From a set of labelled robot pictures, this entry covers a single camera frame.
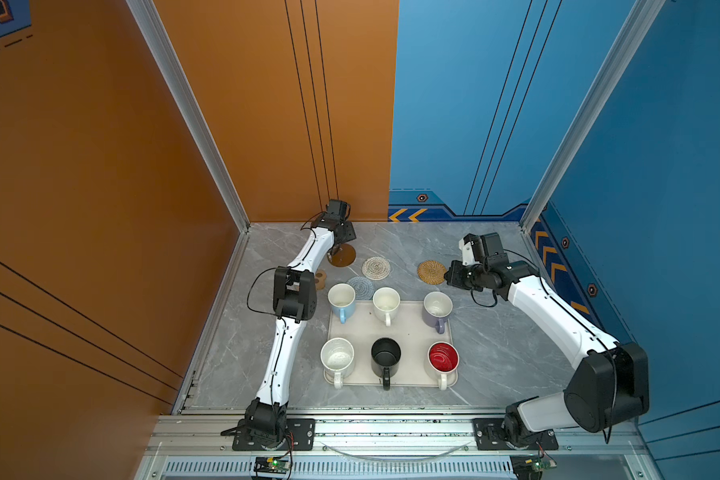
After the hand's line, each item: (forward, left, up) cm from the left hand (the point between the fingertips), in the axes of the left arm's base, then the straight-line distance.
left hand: (347, 230), depth 112 cm
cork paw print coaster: (-19, +9, -5) cm, 22 cm away
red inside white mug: (-47, -30, -3) cm, 56 cm away
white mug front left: (-47, 0, -4) cm, 47 cm away
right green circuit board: (-71, -50, -5) cm, 87 cm away
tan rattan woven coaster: (-16, -31, -5) cm, 35 cm away
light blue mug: (-30, 0, 0) cm, 30 cm away
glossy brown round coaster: (-9, +1, -5) cm, 10 cm away
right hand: (-28, -30, +11) cm, 43 cm away
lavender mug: (-30, -31, -3) cm, 43 cm away
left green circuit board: (-72, +12, -7) cm, 73 cm away
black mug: (-46, -14, -3) cm, 48 cm away
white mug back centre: (-29, -14, -3) cm, 33 cm away
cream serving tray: (-39, -22, -5) cm, 45 cm away
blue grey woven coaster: (-23, -7, -5) cm, 24 cm away
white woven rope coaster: (-14, -11, -4) cm, 19 cm away
